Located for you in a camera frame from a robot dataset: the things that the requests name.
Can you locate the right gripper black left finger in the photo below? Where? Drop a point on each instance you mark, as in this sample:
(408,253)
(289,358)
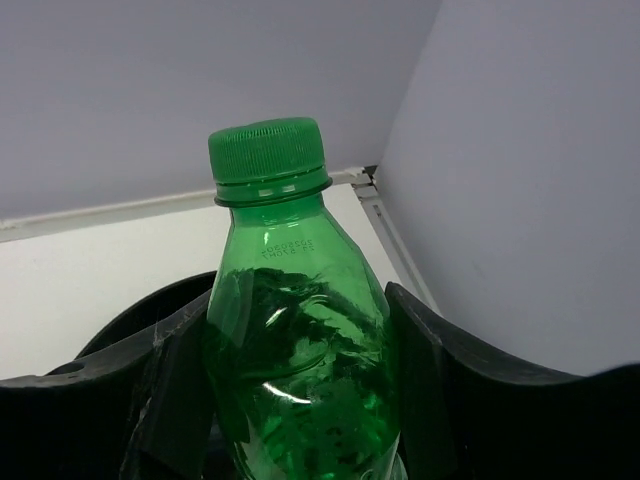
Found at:
(141,408)

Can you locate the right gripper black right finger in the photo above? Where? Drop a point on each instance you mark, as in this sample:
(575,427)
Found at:
(472,411)

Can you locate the green plastic bottle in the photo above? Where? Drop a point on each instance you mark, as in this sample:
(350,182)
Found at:
(298,343)

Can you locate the aluminium table edge rail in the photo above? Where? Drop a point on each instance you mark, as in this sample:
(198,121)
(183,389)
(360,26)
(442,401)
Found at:
(360,179)

